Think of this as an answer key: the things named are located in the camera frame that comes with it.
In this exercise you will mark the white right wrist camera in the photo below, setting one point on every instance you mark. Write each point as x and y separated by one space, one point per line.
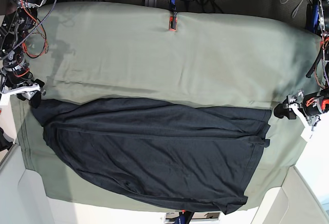
5 99

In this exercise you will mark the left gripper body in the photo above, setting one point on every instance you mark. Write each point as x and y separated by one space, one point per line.
311 106

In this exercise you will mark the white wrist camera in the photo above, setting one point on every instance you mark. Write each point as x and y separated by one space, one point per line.
5 99
307 134

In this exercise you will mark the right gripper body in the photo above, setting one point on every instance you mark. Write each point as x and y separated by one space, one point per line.
25 90

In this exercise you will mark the blue handled top clamp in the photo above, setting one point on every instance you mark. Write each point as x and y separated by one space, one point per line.
173 18

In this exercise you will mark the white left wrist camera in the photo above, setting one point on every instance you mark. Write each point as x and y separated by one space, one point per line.
307 134

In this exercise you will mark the black long-sleeve T-shirt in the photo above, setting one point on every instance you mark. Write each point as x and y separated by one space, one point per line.
167 155

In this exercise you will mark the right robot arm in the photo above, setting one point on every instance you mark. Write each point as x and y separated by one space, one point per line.
16 77

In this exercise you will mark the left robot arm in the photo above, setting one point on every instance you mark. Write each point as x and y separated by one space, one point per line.
317 23

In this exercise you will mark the orange black bottom clamp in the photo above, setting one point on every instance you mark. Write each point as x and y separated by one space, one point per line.
184 217

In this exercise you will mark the green table cloth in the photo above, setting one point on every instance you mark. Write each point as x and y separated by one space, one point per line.
106 49

